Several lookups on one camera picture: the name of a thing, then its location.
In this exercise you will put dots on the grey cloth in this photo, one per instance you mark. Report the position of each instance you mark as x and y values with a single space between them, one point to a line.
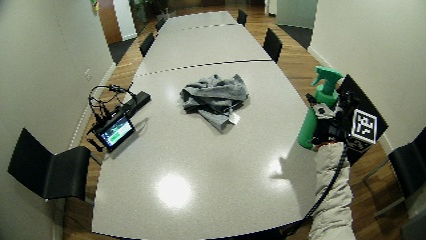
218 96

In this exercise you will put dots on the brown wooden door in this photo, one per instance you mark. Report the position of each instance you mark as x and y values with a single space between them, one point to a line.
109 20

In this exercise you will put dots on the white marker cube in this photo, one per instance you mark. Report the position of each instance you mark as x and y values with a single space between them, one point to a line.
364 124

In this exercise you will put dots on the white cloth tag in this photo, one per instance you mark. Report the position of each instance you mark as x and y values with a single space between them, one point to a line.
235 119

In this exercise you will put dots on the white wall socket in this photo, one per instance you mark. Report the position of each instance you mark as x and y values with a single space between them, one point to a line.
89 74

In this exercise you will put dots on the black camera bar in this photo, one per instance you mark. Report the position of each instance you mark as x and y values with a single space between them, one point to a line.
139 99

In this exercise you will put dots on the green spray bottle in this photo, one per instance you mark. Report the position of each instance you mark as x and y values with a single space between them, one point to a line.
328 95

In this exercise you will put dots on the black tablet screen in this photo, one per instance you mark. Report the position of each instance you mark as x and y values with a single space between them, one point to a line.
117 132

